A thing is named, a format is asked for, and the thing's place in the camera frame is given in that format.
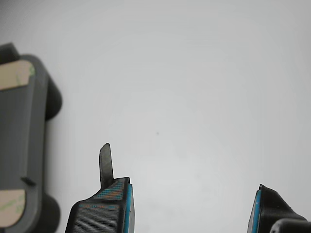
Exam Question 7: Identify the grey plastic part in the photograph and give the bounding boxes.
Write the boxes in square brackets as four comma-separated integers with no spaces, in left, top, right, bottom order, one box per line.
[0,54,47,233]

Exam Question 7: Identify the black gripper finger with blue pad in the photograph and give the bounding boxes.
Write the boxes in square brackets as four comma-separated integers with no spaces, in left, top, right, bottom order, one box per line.
[247,183,311,233]

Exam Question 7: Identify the tan protective tape film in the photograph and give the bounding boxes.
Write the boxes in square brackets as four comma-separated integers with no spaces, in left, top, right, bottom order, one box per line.
[0,189,26,229]
[0,60,36,92]

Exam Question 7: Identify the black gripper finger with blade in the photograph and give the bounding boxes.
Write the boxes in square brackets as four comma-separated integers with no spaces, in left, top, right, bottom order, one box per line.
[64,143,135,233]

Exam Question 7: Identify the dark part-holding gripper finger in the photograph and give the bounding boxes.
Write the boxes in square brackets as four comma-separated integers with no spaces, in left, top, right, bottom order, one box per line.
[36,71,63,233]
[0,42,21,66]

